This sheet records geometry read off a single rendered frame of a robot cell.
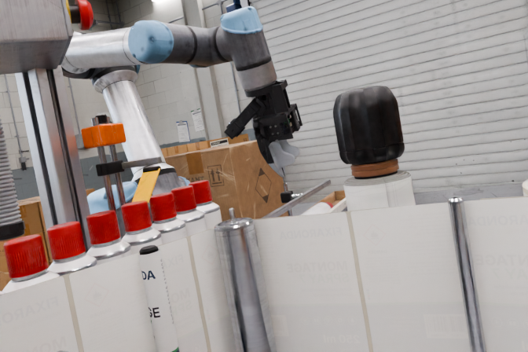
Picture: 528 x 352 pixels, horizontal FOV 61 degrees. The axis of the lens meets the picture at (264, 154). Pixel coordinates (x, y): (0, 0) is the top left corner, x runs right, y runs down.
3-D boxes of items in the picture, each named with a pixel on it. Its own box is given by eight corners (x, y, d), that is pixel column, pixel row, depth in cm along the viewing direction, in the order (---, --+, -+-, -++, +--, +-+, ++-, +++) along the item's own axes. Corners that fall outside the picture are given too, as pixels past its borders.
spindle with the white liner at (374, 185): (431, 333, 52) (391, 80, 51) (357, 330, 56) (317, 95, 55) (437, 301, 60) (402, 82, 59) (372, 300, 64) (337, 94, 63)
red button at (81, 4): (64, -8, 52) (91, -8, 53) (60, 3, 55) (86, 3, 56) (70, 25, 52) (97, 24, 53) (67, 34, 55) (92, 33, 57)
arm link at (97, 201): (81, 251, 100) (71, 191, 100) (132, 235, 111) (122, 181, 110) (111, 253, 93) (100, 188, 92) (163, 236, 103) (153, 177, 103)
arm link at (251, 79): (230, 74, 89) (246, 63, 96) (237, 95, 90) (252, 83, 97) (264, 66, 86) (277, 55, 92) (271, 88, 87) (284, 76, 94)
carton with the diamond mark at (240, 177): (247, 245, 121) (229, 146, 119) (176, 247, 132) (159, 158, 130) (290, 217, 147) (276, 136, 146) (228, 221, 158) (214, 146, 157)
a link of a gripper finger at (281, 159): (298, 181, 95) (287, 141, 92) (273, 183, 98) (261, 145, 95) (302, 174, 98) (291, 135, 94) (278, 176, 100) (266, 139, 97)
